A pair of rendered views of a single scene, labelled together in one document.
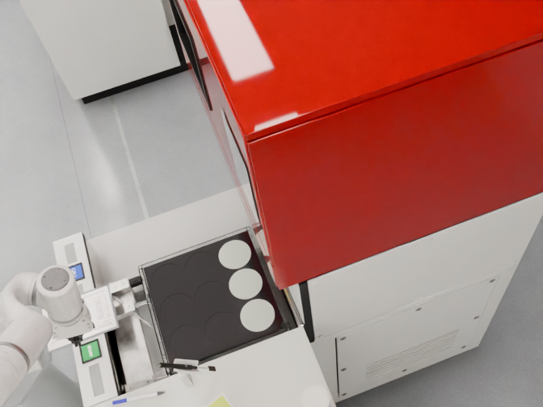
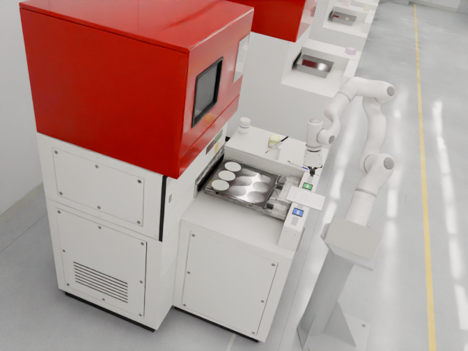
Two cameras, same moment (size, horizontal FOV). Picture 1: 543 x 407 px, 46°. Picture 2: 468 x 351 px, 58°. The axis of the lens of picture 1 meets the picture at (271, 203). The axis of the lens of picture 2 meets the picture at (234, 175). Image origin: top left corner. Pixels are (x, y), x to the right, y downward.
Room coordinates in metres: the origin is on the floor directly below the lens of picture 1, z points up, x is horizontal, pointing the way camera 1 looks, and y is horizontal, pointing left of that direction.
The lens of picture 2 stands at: (2.70, 1.01, 2.34)
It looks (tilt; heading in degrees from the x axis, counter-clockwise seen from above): 35 degrees down; 205
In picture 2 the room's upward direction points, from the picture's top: 10 degrees clockwise
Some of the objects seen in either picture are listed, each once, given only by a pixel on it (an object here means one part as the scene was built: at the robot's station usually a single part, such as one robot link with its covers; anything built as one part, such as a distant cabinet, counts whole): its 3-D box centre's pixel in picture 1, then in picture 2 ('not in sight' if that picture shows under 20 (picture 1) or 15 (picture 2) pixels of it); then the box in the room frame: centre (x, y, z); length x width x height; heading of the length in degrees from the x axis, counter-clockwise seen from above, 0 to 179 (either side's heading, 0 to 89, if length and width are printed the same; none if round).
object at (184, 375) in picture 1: (189, 371); (276, 148); (0.57, 0.29, 1.03); 0.06 x 0.04 x 0.13; 101
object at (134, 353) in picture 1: (130, 337); (285, 198); (0.77, 0.48, 0.87); 0.36 x 0.08 x 0.03; 11
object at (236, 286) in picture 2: not in sight; (250, 238); (0.74, 0.31, 0.41); 0.97 x 0.64 x 0.82; 11
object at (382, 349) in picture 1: (358, 255); (141, 230); (1.13, -0.29, 0.41); 0.82 x 0.71 x 0.82; 11
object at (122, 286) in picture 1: (116, 288); (280, 209); (0.92, 0.51, 0.89); 0.08 x 0.03 x 0.03; 101
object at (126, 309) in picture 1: (122, 311); (283, 201); (0.84, 0.50, 0.89); 0.08 x 0.03 x 0.03; 101
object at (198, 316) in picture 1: (212, 296); (243, 181); (0.83, 0.23, 0.90); 0.34 x 0.34 x 0.01; 11
